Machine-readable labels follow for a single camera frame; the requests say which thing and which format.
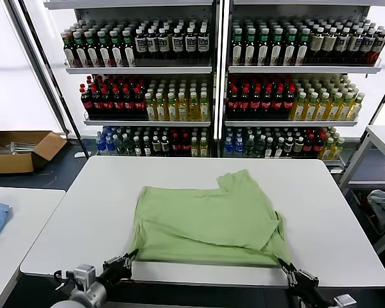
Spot green soda bottle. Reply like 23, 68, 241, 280
124, 133, 135, 155
244, 134, 256, 158
114, 134, 126, 155
255, 134, 266, 158

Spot open brown cardboard box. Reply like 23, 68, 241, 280
0, 123, 68, 175

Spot white-label dark drink bottle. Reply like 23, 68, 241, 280
346, 28, 365, 65
197, 27, 210, 65
359, 28, 378, 65
333, 27, 352, 65
157, 27, 171, 65
134, 28, 148, 65
184, 27, 198, 65
370, 28, 385, 65
146, 28, 159, 65
171, 27, 184, 65

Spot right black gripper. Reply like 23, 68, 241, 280
277, 257, 336, 307

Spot small red-cap cola bottle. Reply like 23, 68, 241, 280
302, 133, 314, 158
180, 133, 192, 157
170, 133, 182, 157
312, 133, 327, 158

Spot grey metal shelving unit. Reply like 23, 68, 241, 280
223, 0, 383, 167
44, 0, 219, 158

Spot red plastic basket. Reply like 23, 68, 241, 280
355, 191, 384, 237

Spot light green printed t-shirt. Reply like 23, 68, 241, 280
128, 169, 295, 267

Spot black hooked wrist cable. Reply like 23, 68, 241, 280
53, 270, 75, 291

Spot white vertical shelf post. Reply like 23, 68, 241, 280
213, 0, 232, 142

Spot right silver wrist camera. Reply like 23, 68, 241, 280
333, 293, 357, 308

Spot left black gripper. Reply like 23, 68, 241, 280
98, 249, 139, 287

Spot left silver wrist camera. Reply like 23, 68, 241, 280
73, 264, 96, 289

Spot thin black diagonal pole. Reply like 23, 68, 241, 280
19, 0, 90, 158

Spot wide grey diagonal pole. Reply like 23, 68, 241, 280
2, 0, 71, 135

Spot bagged metal parts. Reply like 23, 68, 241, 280
0, 141, 39, 155

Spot green-cap dark tea bottle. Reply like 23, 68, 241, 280
110, 30, 126, 68
98, 30, 114, 68
256, 28, 271, 67
295, 28, 311, 67
74, 31, 90, 68
85, 31, 102, 68
269, 28, 285, 67
243, 28, 257, 67
282, 28, 298, 67
63, 30, 79, 68
122, 30, 137, 68
231, 28, 244, 67

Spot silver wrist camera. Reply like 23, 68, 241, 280
73, 264, 96, 289
333, 293, 357, 308

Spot beige-label dark drink bottle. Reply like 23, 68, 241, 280
309, 27, 325, 65
320, 27, 338, 65

